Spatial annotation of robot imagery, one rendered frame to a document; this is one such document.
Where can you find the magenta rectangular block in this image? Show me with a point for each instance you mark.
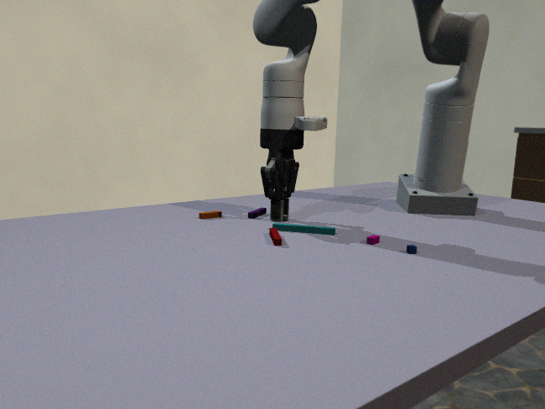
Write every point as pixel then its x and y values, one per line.
pixel 372 240

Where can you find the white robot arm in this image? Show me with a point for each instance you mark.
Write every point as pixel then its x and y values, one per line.
pixel 446 38

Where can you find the turquoise rod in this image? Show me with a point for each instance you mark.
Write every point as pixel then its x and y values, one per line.
pixel 305 229

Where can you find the orange rectangular bar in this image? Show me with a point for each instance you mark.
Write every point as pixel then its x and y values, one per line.
pixel 209 215

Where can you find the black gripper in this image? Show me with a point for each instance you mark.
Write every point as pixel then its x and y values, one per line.
pixel 281 171

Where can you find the purple rod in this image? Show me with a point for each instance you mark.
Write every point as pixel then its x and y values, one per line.
pixel 256 213

